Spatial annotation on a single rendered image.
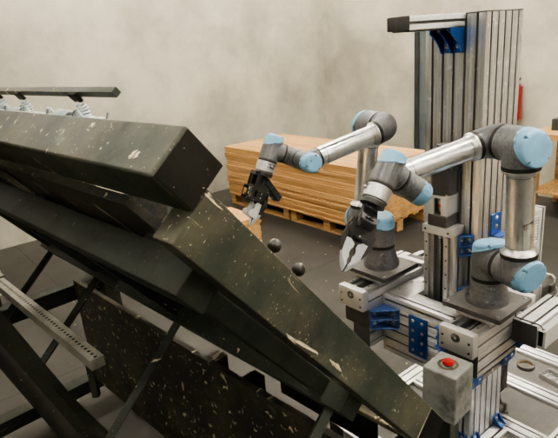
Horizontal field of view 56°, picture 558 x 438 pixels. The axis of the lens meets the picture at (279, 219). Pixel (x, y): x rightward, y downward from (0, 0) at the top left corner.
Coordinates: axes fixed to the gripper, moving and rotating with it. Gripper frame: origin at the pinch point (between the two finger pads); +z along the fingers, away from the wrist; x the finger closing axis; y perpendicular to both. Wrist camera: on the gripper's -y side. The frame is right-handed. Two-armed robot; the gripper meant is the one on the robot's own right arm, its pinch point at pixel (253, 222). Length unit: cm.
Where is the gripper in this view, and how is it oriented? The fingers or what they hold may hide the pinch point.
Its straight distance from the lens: 209.0
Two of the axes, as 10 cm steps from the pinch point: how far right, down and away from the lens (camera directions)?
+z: -2.9, 9.6, 0.1
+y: -7.2, -2.1, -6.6
